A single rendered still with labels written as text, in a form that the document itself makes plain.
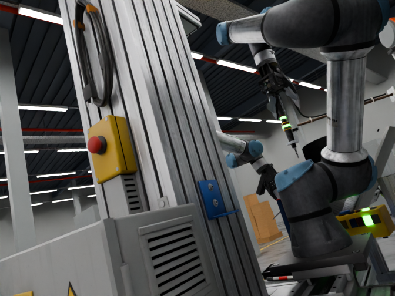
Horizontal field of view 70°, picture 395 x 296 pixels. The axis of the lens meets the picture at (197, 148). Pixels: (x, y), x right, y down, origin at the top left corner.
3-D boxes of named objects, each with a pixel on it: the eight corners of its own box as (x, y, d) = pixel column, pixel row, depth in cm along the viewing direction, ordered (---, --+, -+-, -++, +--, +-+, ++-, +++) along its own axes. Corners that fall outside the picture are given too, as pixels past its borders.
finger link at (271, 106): (263, 119, 106) (263, 94, 105) (271, 120, 110) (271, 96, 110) (271, 118, 103) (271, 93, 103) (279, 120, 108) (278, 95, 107)
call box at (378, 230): (398, 232, 98) (384, 202, 100) (392, 240, 91) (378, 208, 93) (351, 240, 108) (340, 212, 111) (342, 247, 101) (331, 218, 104)
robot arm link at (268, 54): (260, 62, 114) (277, 50, 109) (264, 72, 113) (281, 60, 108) (250, 59, 109) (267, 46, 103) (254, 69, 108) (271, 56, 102)
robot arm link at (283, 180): (280, 218, 82) (264, 174, 85) (321, 206, 84) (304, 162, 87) (297, 217, 70) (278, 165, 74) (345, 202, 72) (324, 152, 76)
